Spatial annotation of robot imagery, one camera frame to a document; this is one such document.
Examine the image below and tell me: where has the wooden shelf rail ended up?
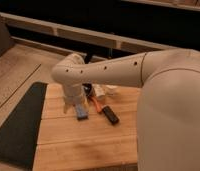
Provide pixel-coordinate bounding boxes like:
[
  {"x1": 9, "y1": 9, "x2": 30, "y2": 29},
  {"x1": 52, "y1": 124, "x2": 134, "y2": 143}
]
[{"x1": 0, "y1": 12, "x2": 174, "y2": 53}]

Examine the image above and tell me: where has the white cloth piece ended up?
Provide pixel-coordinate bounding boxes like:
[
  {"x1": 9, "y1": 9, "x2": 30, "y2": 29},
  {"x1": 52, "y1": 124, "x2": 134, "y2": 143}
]
[{"x1": 93, "y1": 84, "x2": 105, "y2": 99}]

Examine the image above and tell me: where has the dark ceramic bowl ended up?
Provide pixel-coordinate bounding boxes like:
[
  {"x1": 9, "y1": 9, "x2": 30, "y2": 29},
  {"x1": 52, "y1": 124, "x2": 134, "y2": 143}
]
[{"x1": 83, "y1": 84, "x2": 92, "y2": 97}]

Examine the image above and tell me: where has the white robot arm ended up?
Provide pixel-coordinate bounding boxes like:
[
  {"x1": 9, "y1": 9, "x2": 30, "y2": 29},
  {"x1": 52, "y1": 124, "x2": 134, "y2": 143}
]
[{"x1": 52, "y1": 49, "x2": 200, "y2": 171}]

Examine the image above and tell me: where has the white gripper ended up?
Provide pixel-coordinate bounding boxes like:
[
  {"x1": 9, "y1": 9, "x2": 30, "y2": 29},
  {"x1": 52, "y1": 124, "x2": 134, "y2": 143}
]
[{"x1": 62, "y1": 84, "x2": 84, "y2": 114}]

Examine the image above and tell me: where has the blue rectangular block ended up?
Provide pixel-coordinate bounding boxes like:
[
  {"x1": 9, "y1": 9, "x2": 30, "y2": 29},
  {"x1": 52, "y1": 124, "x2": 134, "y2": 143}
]
[{"x1": 75, "y1": 104, "x2": 88, "y2": 120}]

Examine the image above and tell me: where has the white cup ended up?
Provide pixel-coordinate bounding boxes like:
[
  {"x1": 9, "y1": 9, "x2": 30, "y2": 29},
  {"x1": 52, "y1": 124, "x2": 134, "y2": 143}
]
[{"x1": 105, "y1": 85, "x2": 117, "y2": 95}]

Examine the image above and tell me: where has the black rectangular device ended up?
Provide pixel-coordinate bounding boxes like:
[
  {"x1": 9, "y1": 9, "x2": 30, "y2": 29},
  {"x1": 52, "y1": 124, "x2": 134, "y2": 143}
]
[{"x1": 102, "y1": 106, "x2": 119, "y2": 124}]

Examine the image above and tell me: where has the dark green floor mat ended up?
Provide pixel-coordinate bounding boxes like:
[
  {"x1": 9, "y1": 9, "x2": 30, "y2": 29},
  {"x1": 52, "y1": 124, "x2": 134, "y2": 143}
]
[{"x1": 0, "y1": 82, "x2": 47, "y2": 169}]

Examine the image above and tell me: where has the orange marker pen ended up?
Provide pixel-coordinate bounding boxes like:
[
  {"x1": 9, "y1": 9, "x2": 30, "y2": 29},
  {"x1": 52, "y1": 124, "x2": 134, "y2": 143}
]
[{"x1": 89, "y1": 96, "x2": 102, "y2": 113}]

